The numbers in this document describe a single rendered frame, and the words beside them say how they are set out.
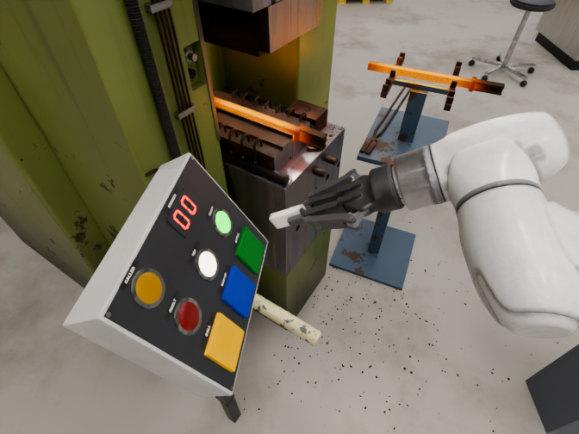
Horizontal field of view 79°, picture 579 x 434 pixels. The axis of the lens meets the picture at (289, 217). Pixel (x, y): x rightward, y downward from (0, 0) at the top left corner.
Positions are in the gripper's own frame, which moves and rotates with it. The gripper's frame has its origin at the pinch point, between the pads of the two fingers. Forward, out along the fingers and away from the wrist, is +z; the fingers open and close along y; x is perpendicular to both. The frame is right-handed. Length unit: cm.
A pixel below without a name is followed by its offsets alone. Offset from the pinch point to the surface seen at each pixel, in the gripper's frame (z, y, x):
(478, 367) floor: -14, 25, -138
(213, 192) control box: 13.2, 3.9, 8.2
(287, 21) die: -4.1, 41.7, 19.9
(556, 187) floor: -82, 155, -177
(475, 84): -41, 79, -35
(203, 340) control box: 13.2, -21.8, -1.1
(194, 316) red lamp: 12.8, -19.6, 2.7
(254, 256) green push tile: 12.5, -0.8, -7.0
